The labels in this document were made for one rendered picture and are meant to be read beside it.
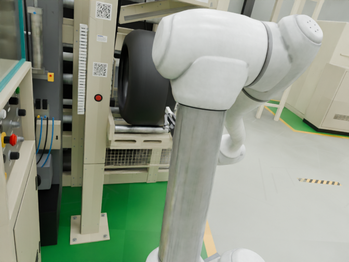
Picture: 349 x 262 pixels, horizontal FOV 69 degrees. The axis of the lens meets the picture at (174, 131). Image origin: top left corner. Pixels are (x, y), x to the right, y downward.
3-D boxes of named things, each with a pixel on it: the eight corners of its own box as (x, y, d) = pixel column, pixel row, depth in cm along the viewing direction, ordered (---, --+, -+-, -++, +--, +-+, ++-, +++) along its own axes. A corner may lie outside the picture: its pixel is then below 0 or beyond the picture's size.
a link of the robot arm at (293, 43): (270, 65, 66) (223, 57, 62) (325, 5, 51) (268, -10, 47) (283, 108, 61) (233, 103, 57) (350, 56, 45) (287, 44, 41)
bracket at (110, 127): (108, 140, 145) (109, 125, 141) (103, 113, 178) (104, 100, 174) (114, 140, 146) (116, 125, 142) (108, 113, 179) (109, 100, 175)
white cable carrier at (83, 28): (77, 114, 145) (79, 24, 125) (77, 110, 149) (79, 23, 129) (85, 114, 146) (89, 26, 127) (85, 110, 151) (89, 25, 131)
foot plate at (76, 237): (69, 245, 176) (69, 243, 175) (70, 217, 199) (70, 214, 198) (109, 239, 186) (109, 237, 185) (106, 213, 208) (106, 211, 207)
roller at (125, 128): (112, 131, 146) (112, 123, 147) (111, 132, 150) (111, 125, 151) (170, 132, 158) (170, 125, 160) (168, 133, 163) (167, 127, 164)
